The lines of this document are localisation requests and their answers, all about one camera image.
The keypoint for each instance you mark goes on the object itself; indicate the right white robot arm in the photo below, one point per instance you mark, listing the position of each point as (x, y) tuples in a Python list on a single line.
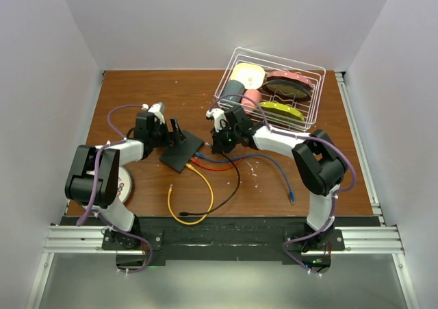
[(321, 165)]

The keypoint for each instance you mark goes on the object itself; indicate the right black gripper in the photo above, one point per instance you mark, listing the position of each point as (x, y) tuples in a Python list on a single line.
[(218, 144)]

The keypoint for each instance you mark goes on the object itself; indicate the green plate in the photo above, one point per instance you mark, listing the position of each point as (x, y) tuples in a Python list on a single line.
[(277, 112)]

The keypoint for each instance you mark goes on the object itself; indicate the black network switch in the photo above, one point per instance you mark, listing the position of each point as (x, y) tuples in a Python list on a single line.
[(180, 153)]

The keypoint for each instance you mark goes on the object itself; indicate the grey cup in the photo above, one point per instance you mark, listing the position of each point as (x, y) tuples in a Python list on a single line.
[(233, 91)]

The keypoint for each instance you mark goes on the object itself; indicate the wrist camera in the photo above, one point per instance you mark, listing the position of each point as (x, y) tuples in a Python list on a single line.
[(217, 115), (158, 110)]

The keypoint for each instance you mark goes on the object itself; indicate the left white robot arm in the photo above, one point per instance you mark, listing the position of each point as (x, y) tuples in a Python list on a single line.
[(106, 157)]

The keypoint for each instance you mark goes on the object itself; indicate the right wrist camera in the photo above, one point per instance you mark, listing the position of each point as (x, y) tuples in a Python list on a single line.
[(217, 115)]

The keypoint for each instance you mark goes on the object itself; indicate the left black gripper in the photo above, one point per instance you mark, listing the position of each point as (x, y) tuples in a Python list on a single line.
[(177, 134)]

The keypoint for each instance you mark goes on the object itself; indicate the pink plate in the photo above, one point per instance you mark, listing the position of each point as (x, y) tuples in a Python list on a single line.
[(286, 75)]

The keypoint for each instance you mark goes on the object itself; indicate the dark brown plate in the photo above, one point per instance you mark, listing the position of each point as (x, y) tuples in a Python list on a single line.
[(287, 88)]

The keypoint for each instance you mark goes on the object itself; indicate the white round tape roll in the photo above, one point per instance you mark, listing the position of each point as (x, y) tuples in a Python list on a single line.
[(124, 184)]

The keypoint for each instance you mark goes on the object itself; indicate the white wire dish rack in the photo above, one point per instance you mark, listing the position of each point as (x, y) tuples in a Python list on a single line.
[(270, 63)]

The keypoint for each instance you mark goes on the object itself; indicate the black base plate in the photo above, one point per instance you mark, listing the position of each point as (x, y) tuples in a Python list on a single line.
[(252, 239)]

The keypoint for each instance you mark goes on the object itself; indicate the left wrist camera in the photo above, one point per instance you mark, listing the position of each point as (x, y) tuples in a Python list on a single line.
[(158, 110)]

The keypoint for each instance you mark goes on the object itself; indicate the pink cup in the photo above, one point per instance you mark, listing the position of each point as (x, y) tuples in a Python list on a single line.
[(250, 100)]

